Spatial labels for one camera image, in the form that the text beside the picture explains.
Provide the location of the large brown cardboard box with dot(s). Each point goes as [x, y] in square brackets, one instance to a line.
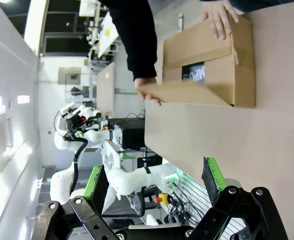
[244, 82]

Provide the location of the person's left forearm dark sleeve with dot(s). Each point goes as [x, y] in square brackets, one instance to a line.
[261, 5]

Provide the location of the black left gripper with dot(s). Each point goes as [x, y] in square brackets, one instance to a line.
[75, 123]

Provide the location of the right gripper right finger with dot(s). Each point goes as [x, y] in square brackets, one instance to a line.
[219, 192]

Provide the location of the person's right forearm black sleeve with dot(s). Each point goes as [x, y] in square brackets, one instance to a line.
[134, 37]

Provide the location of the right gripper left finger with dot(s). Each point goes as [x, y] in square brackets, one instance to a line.
[91, 190]

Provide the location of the white slatted base plate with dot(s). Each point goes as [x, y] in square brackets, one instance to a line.
[199, 186]

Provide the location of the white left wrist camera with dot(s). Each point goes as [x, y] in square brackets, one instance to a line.
[68, 108]

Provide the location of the person's left hand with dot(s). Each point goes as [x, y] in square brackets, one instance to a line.
[220, 17]

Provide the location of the person's right hand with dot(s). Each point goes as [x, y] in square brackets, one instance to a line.
[145, 82]

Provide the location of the black computer case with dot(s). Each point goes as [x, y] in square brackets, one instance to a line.
[133, 138]

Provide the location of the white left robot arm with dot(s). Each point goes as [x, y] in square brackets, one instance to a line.
[126, 177]

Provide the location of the yellow red emergency stop button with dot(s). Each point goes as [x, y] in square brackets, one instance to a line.
[161, 198]

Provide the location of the brown wooden board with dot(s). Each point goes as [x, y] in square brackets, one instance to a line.
[105, 92]

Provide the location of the black controller box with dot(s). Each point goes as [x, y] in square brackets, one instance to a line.
[149, 161]

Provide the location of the white table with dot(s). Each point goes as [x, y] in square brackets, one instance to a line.
[105, 42]

